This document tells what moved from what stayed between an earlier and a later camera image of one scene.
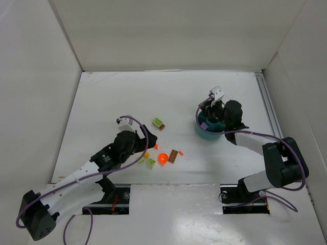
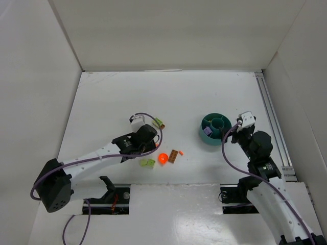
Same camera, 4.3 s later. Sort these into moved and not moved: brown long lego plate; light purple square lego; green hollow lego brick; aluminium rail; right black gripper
Moved: light purple square lego; right black gripper
Not moved: brown long lego plate; green hollow lego brick; aluminium rail
